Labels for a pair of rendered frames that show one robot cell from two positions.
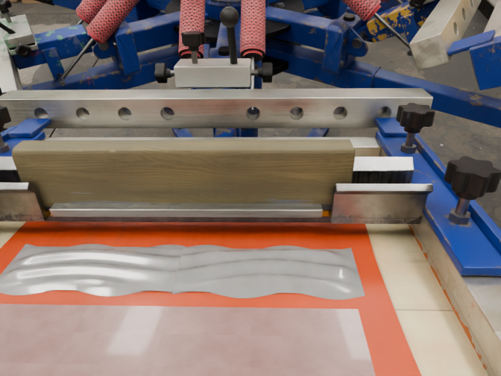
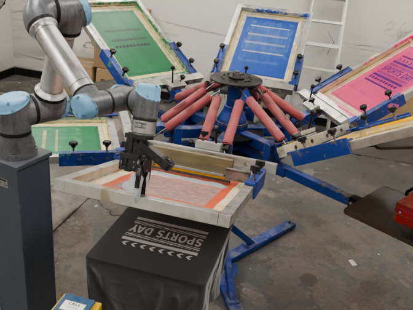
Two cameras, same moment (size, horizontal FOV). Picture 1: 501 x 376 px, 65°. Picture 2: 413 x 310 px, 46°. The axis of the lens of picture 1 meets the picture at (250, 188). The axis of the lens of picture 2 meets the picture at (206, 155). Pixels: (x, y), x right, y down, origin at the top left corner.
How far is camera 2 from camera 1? 169 cm
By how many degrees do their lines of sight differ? 23
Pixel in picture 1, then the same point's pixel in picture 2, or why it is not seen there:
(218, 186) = (199, 163)
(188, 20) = (205, 128)
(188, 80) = (199, 145)
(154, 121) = not seen: hidden behind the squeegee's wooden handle
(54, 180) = not seen: hidden behind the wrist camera
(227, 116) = not seen: hidden behind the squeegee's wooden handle
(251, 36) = (227, 138)
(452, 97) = (314, 182)
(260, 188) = (209, 166)
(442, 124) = (386, 242)
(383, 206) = (238, 176)
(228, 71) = (213, 145)
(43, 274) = (153, 172)
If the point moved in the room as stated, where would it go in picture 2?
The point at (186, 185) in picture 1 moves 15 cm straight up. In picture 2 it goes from (191, 162) to (193, 129)
